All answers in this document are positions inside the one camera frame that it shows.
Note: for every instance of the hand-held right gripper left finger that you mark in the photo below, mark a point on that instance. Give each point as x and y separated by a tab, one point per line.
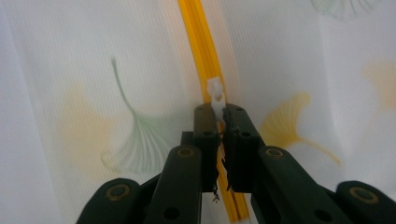
204	155

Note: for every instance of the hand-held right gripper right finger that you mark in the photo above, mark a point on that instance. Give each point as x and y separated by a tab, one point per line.
241	155

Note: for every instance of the white zipper pull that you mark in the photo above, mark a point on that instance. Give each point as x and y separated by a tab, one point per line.
216	93

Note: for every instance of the white mesh leaf-print laundry bag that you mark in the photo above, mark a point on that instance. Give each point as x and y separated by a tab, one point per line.
140	46

